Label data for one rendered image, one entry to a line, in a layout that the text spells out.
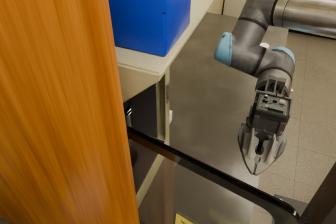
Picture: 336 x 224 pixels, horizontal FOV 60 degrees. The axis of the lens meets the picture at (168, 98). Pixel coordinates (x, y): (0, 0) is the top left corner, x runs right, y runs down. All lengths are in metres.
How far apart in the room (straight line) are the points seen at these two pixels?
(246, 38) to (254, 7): 0.08
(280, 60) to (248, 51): 0.08
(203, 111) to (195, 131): 0.11
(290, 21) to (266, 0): 0.08
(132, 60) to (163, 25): 0.06
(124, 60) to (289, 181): 1.91
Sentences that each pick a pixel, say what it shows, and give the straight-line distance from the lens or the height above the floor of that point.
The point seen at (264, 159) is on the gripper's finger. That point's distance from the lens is 0.56.
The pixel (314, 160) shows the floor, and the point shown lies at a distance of 2.37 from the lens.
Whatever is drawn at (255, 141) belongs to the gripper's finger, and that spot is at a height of 1.29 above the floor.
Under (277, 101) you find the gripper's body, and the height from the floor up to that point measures 1.35.
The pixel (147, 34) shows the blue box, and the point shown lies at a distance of 0.37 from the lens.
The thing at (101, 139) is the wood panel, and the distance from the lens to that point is 0.35.
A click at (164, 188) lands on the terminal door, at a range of 0.51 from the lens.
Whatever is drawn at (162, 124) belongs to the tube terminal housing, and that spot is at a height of 1.05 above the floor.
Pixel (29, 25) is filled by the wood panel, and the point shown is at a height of 1.60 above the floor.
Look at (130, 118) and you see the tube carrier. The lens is 0.74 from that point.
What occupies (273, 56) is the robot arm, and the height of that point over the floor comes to 1.34.
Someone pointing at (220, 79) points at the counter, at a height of 0.94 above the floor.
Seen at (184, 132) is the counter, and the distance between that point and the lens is 1.04.
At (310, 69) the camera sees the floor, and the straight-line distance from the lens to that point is 3.24.
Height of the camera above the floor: 1.72
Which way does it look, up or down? 42 degrees down
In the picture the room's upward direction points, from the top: straight up
